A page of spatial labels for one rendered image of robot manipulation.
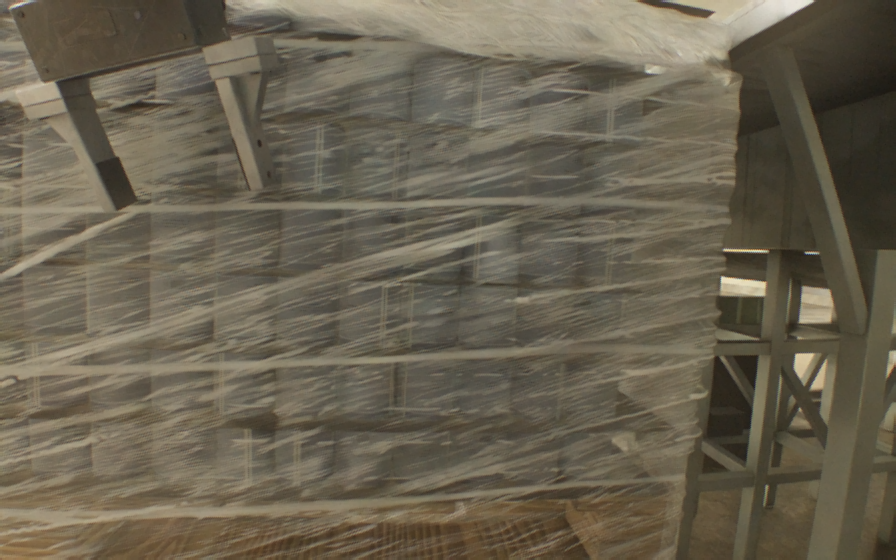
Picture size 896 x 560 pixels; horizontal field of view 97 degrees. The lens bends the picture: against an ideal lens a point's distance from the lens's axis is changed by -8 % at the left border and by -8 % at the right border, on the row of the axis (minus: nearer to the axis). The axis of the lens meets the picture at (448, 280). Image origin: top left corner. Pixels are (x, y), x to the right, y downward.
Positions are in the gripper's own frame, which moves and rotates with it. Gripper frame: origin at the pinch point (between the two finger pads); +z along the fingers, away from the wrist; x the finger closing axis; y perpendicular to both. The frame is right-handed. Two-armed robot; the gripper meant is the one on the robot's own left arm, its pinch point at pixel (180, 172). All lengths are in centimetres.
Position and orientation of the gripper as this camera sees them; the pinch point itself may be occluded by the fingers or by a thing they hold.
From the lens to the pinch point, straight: 40.7
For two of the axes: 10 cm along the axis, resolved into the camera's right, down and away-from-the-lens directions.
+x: -9.9, 0.9, 1.2
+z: 1.4, 8.8, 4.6
